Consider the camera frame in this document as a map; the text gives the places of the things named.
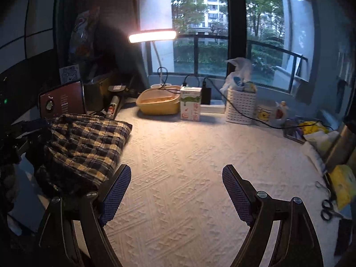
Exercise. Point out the white bear mug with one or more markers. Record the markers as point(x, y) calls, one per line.
point(265, 115)

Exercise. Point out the white desk lamp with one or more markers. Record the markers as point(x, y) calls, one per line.
point(153, 36)

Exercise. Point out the black device with label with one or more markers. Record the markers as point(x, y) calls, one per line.
point(116, 88)

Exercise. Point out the yellow tissue packet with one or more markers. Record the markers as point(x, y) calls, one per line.
point(343, 186)

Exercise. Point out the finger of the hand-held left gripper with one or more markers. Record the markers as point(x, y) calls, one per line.
point(34, 126)

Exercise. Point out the black power adapter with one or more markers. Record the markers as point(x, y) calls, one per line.
point(206, 96)

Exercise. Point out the yellow plastic container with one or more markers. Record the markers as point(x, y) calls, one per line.
point(157, 104)

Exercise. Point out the white printed card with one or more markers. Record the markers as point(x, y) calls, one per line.
point(69, 73)

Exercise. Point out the white green milk carton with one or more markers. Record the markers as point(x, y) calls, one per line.
point(190, 104)

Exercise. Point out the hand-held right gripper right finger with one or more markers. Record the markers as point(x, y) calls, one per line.
point(236, 194)

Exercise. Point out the colourful snack bag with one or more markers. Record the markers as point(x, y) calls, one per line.
point(83, 36)

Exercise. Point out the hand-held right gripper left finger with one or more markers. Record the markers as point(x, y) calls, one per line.
point(116, 192)

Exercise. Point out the black balcony railing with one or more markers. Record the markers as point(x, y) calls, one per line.
point(267, 47)

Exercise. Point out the brown cardboard box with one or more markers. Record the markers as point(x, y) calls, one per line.
point(97, 94)

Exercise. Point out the white crumpled bag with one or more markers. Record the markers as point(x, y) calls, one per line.
point(319, 141)

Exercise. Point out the spray can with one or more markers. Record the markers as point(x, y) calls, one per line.
point(112, 107)

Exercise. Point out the plaid pants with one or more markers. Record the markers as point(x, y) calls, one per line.
point(89, 144)

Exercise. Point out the white textured tablecloth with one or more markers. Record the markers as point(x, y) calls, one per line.
point(180, 158)

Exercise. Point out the hanging pale garment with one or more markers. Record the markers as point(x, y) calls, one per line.
point(345, 66)

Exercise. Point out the white printed pouch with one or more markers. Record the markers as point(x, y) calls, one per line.
point(281, 115)

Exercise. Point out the white power strip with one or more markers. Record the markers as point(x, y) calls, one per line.
point(212, 108)

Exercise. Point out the black scissors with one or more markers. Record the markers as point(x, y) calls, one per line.
point(326, 205)

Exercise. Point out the white perforated basket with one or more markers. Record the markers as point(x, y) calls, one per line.
point(240, 108)

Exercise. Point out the clear plastic bag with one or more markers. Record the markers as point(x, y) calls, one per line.
point(240, 69)

